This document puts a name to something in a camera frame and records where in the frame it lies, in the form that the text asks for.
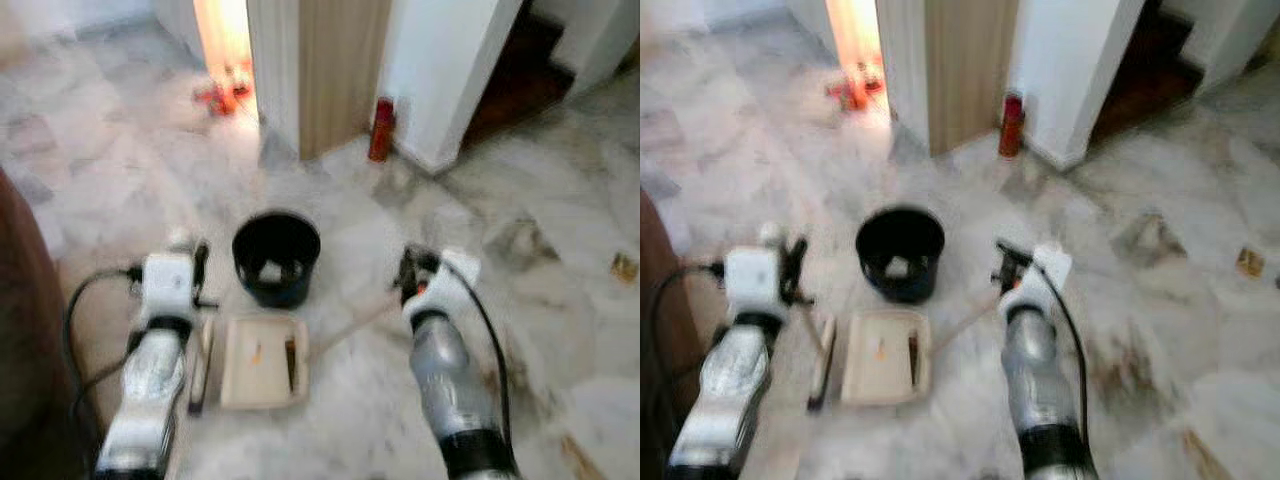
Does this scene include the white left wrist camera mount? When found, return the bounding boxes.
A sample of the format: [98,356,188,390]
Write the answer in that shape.
[722,221,785,317]
[142,227,199,322]

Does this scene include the black round bucket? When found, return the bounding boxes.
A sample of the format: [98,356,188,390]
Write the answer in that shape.
[231,209,324,310]
[854,204,947,305]

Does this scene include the red canister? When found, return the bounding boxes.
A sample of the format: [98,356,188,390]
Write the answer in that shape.
[366,96,397,165]
[997,91,1027,160]

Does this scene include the light wooden door panel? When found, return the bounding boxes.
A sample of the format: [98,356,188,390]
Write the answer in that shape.
[297,0,394,162]
[924,0,1022,157]

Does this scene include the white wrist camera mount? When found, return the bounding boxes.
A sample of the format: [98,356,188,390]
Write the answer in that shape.
[142,227,199,322]
[1000,242,1074,321]
[404,249,482,321]
[722,221,785,317]

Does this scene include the brown sofa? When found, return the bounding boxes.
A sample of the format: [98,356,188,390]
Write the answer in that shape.
[640,188,707,480]
[0,168,102,480]

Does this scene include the dark wooden stairs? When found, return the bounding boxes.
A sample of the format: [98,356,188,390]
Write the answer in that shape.
[1089,0,1207,147]
[461,0,580,152]

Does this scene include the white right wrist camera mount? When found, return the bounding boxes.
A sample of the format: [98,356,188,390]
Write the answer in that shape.
[404,249,482,321]
[1000,242,1074,321]

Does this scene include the beige dustpan with handle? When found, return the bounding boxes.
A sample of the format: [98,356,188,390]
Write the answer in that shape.
[217,294,407,412]
[839,293,1003,407]

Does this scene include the red floor objects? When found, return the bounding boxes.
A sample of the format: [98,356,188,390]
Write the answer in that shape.
[824,61,887,112]
[194,64,252,117]

